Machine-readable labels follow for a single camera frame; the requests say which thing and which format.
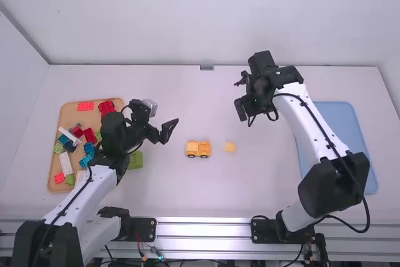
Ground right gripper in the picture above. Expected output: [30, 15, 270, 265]
[233, 66, 276, 123]

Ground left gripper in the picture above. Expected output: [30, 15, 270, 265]
[124, 99, 180, 146]

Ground yellow toy car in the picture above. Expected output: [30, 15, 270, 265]
[183, 139, 214, 159]

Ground tan tray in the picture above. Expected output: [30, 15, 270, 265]
[46, 97, 126, 193]

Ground white toy brick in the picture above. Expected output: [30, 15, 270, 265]
[58, 153, 74, 176]
[74, 169, 87, 186]
[57, 126, 83, 146]

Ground blue mat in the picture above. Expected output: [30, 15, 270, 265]
[298, 101, 379, 195]

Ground silver rails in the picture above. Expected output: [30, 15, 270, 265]
[0, 216, 400, 262]

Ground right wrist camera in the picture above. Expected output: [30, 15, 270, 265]
[251, 76, 268, 98]

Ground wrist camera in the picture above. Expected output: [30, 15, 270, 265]
[251, 76, 268, 98]
[141, 98, 159, 120]

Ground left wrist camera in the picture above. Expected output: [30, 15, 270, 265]
[141, 98, 159, 120]

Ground black cable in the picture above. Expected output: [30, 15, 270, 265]
[323, 191, 372, 234]
[247, 104, 279, 128]

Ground thin red wires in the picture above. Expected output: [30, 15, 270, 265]
[133, 231, 166, 263]

